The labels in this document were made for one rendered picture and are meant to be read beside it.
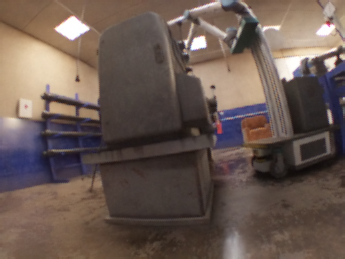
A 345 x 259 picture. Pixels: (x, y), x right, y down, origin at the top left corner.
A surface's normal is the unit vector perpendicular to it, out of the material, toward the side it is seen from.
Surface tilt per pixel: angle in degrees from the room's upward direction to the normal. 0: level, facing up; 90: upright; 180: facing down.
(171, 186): 90
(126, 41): 90
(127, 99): 90
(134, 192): 90
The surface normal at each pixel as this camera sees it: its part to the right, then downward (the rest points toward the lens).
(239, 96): -0.25, -0.04
